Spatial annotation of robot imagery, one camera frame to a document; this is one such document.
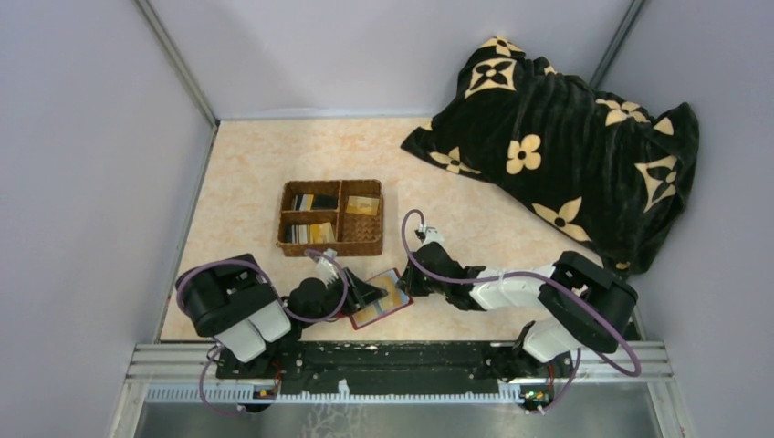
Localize red leather card holder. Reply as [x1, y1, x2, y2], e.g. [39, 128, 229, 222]
[348, 268, 413, 330]

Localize brown wicker basket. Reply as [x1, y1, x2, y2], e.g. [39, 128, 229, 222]
[276, 179, 384, 256]

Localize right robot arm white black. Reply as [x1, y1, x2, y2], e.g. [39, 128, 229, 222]
[399, 242, 639, 363]

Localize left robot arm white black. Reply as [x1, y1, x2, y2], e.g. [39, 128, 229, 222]
[174, 249, 388, 363]

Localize cards in lower compartment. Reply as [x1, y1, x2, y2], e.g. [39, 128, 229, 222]
[284, 224, 312, 245]

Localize cards in compartment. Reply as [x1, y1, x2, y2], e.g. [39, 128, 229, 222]
[284, 224, 312, 245]
[291, 193, 339, 212]

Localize cards in upper compartment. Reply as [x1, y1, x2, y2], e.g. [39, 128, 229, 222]
[291, 193, 339, 212]

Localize black floral blanket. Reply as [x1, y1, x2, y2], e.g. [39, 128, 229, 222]
[402, 36, 700, 276]

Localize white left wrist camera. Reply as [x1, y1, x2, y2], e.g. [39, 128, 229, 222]
[316, 248, 339, 285]

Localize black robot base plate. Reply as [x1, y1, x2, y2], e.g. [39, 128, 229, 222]
[215, 341, 573, 396]

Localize aluminium frame rail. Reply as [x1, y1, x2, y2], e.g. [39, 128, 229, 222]
[126, 341, 674, 404]

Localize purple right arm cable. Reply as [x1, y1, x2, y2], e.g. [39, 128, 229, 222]
[401, 209, 643, 415]

